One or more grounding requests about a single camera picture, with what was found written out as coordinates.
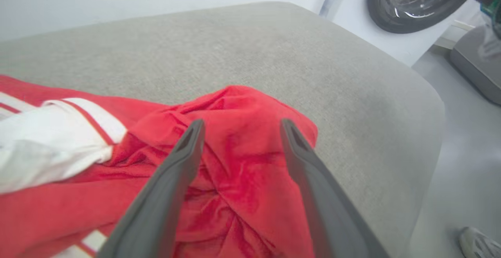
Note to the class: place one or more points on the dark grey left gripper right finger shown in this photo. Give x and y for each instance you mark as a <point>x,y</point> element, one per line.
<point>328,211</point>

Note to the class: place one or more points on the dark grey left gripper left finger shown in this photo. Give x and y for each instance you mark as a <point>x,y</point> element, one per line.
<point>156,203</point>

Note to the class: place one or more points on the red and white basketball jersey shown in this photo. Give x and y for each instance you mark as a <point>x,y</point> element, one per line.
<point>242,195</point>

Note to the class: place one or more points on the white grey sneaker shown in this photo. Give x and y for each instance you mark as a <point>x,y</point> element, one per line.
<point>479,244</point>

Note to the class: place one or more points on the grey upholstered ottoman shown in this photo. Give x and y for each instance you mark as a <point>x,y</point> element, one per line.
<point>235,46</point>

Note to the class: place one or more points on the white washing machine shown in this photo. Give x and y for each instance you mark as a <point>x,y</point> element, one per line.
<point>352,19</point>

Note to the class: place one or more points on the grey rounded plastic unit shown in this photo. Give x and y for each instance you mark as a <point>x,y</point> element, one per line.
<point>475,68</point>

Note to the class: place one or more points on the dark round washing machine door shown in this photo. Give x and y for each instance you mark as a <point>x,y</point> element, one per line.
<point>411,11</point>

